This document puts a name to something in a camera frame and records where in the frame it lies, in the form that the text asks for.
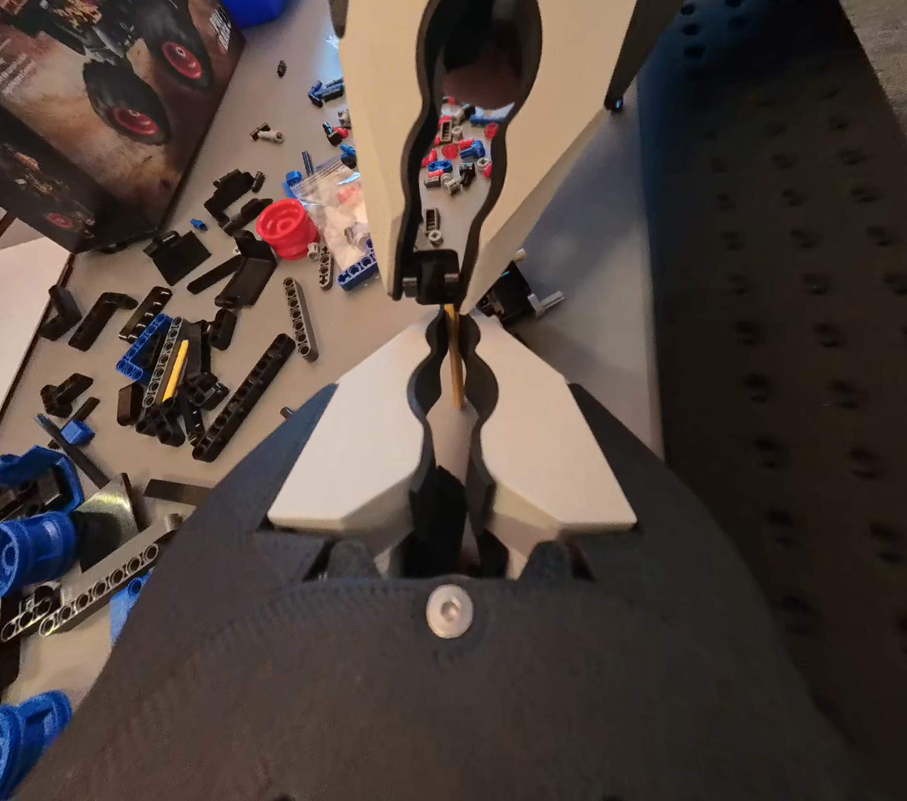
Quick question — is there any blue wheel hub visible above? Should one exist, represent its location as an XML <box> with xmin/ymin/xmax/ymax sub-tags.
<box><xmin>0</xmin><ymin>511</ymin><xmax>77</xmax><ymax>593</ymax></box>
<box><xmin>0</xmin><ymin>691</ymin><xmax>73</xmax><ymax>788</ymax></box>

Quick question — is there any long thin black axle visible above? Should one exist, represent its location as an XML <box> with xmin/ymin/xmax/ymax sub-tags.
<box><xmin>35</xmin><ymin>415</ymin><xmax>111</xmax><ymax>489</ymax></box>

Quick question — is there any black toy set box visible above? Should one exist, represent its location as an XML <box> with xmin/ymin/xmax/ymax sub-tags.
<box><xmin>0</xmin><ymin>0</ymin><xmax>247</xmax><ymax>253</ymax></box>

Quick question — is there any grey desk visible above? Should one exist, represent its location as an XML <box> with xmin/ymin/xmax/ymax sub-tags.
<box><xmin>0</xmin><ymin>0</ymin><xmax>663</xmax><ymax>710</ymax></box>

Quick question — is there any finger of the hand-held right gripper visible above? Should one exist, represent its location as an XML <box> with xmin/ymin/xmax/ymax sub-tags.
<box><xmin>337</xmin><ymin>0</ymin><xmax>476</xmax><ymax>302</ymax></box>
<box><xmin>459</xmin><ymin>0</ymin><xmax>668</xmax><ymax>315</ymax></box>

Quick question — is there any short yellow axle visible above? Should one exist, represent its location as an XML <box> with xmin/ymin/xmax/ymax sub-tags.
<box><xmin>163</xmin><ymin>341</ymin><xmax>191</xmax><ymax>404</ymax></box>

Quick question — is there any red wheel hub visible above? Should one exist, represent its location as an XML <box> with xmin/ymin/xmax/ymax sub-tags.
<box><xmin>257</xmin><ymin>200</ymin><xmax>323</xmax><ymax>261</ymax></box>

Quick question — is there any pile of black and blue bricks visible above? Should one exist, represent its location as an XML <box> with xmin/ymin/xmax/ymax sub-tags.
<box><xmin>0</xmin><ymin>167</ymin><xmax>320</xmax><ymax>674</ymax></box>

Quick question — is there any clear bag of parts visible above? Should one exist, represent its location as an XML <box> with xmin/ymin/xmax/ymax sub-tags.
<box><xmin>294</xmin><ymin>156</ymin><xmax>380</xmax><ymax>292</ymax></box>

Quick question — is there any black dotted mat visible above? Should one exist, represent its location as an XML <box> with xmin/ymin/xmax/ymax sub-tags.
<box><xmin>634</xmin><ymin>0</ymin><xmax>907</xmax><ymax>801</ymax></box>

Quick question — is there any dark grey long beam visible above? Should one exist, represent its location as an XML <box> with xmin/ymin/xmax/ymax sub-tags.
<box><xmin>283</xmin><ymin>277</ymin><xmax>320</xmax><ymax>363</ymax></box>

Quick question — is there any small black axle connector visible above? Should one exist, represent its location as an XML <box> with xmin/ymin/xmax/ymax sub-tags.
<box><xmin>402</xmin><ymin>248</ymin><xmax>462</xmax><ymax>306</ymax></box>

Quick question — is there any black square panel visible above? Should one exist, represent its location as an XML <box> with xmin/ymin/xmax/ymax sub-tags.
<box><xmin>144</xmin><ymin>230</ymin><xmax>212</xmax><ymax>285</ymax></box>

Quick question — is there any black chassis on blue frame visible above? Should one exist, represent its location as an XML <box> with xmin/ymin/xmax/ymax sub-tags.
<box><xmin>0</xmin><ymin>447</ymin><xmax>86</xmax><ymax>519</ymax></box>

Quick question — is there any yellow axle with black connector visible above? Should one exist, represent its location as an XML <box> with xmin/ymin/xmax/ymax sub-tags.
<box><xmin>443</xmin><ymin>304</ymin><xmax>466</xmax><ymax>410</ymax></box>

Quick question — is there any pile of red and blue connectors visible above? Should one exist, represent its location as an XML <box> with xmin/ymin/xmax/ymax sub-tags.
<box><xmin>308</xmin><ymin>78</ymin><xmax>511</xmax><ymax>196</ymax></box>

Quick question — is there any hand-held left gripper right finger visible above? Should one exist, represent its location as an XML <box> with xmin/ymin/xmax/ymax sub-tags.
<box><xmin>464</xmin><ymin>312</ymin><xmax>637</xmax><ymax>579</ymax></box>

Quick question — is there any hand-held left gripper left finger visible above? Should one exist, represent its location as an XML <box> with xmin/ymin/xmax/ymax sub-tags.
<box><xmin>268</xmin><ymin>308</ymin><xmax>469</xmax><ymax>579</ymax></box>

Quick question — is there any person's right hand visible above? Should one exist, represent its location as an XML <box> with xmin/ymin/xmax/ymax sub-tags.
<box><xmin>446</xmin><ymin>39</ymin><xmax>520</xmax><ymax>109</ymax></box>

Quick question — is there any blue angled beam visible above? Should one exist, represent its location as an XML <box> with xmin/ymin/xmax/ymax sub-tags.
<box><xmin>115</xmin><ymin>314</ymin><xmax>173</xmax><ymax>380</ymax></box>
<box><xmin>338</xmin><ymin>239</ymin><xmax>380</xmax><ymax>292</ymax></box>

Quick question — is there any black curved panel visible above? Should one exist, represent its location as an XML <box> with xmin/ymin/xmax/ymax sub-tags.
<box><xmin>214</xmin><ymin>230</ymin><xmax>279</xmax><ymax>309</ymax></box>

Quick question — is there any black beam frame assembly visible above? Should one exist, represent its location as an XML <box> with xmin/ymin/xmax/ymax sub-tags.
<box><xmin>476</xmin><ymin>248</ymin><xmax>566</xmax><ymax>329</ymax></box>

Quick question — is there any blue rectangular panel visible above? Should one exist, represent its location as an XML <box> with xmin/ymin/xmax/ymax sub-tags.
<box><xmin>110</xmin><ymin>571</ymin><xmax>153</xmax><ymax>642</ymax></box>

